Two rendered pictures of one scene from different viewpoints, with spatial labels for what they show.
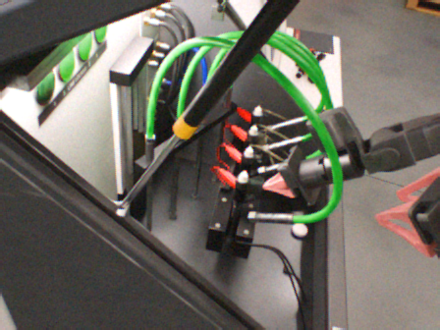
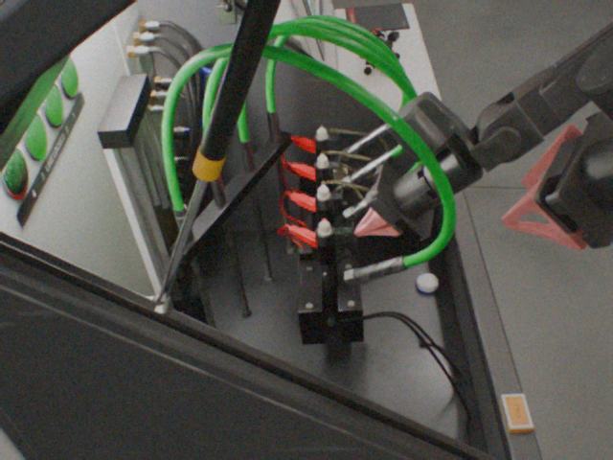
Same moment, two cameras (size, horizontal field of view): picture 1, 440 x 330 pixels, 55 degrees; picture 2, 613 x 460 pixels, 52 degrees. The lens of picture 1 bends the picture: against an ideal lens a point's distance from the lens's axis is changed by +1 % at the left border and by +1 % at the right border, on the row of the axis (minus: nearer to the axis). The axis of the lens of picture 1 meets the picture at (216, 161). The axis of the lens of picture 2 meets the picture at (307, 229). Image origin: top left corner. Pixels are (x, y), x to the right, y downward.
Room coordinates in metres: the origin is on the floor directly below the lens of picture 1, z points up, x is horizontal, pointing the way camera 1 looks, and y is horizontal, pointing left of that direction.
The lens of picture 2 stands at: (-0.05, -0.02, 1.71)
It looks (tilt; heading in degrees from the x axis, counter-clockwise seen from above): 42 degrees down; 359
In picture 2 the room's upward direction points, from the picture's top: 6 degrees counter-clockwise
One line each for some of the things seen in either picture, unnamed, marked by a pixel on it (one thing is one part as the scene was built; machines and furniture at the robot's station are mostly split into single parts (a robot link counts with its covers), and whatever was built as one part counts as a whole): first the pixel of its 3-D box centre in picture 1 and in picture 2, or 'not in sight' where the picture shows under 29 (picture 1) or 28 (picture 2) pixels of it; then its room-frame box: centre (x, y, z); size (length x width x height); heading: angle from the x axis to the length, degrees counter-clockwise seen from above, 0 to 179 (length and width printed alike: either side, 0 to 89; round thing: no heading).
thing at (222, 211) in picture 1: (238, 199); (329, 264); (0.73, -0.07, 0.91); 0.34 x 0.10 x 0.15; 175
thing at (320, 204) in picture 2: (246, 188); (334, 243); (0.69, -0.08, 1.00); 0.05 x 0.03 x 0.21; 85
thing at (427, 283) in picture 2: (300, 230); (427, 283); (0.72, -0.25, 0.84); 0.04 x 0.04 x 0.01
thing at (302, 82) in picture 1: (308, 78); (383, 71); (1.30, -0.27, 0.97); 0.70 x 0.22 x 0.03; 175
